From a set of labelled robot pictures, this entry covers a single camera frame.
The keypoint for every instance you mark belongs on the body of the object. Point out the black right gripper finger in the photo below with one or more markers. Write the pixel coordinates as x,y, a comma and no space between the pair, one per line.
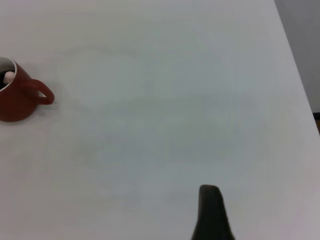
212,217

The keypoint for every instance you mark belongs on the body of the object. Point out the red ceramic mug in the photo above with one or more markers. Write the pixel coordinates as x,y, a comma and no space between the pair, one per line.
17,100

